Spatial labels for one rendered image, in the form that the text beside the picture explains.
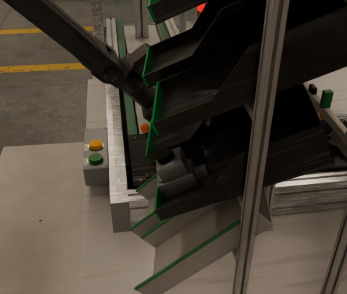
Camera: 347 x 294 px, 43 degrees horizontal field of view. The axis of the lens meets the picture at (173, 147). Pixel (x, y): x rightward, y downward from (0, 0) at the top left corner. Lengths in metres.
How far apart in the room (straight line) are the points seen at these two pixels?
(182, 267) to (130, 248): 0.35
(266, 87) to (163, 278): 0.41
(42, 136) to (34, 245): 2.08
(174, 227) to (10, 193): 0.61
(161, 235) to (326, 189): 0.51
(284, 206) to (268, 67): 0.73
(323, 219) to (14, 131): 2.50
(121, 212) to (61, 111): 2.42
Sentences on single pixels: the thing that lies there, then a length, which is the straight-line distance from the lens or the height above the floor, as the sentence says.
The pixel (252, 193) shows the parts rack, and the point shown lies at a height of 1.28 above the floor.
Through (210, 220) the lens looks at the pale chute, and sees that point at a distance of 0.85.
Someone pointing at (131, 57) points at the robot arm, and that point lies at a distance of 1.06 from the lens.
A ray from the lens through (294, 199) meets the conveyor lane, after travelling 1.21.
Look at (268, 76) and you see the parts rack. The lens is 0.54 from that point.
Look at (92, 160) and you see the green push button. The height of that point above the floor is 0.97.
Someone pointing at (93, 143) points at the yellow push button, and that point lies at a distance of 1.29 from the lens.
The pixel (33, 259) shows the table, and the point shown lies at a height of 0.86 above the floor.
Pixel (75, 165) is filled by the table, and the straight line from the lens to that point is 1.41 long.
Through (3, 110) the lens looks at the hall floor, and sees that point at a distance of 3.63.
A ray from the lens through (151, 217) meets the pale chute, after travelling 0.91.
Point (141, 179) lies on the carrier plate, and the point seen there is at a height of 0.97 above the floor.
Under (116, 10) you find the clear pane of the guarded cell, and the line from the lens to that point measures 2.43.
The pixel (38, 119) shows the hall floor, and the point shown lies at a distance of 3.42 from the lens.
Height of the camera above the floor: 1.68
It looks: 35 degrees down
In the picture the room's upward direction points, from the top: straight up
